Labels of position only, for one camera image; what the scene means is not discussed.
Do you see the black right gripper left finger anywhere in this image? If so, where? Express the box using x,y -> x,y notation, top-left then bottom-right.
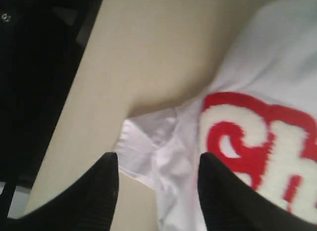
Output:
0,152 -> 119,231

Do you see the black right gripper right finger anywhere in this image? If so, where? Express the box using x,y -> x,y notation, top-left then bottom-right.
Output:
198,153 -> 310,231

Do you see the white t-shirt red logo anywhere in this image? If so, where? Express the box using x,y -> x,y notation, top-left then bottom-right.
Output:
115,0 -> 317,231

